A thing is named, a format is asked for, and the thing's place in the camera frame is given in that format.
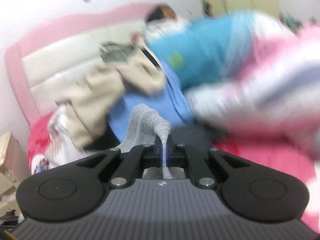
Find pink white padded headboard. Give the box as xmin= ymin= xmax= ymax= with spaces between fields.
xmin=4 ymin=3 xmax=154 ymax=126

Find teal striped pillow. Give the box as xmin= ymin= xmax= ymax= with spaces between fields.
xmin=145 ymin=11 xmax=254 ymax=89

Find pink white floral duvet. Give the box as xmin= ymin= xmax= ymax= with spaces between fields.
xmin=185 ymin=12 xmax=319 ymax=151

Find beige garment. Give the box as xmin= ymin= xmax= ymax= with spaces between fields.
xmin=56 ymin=46 xmax=165 ymax=149

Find light blue garment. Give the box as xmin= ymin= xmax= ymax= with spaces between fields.
xmin=106 ymin=61 xmax=195 ymax=142

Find pink floral bed sheet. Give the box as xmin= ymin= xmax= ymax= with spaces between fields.
xmin=27 ymin=114 xmax=319 ymax=232

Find cardboard box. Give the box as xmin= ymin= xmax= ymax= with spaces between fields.
xmin=0 ymin=131 xmax=30 ymax=216

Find white garment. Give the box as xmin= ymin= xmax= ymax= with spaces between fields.
xmin=44 ymin=105 xmax=88 ymax=168

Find light grey sweatpants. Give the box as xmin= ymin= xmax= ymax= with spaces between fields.
xmin=118 ymin=103 xmax=185 ymax=179

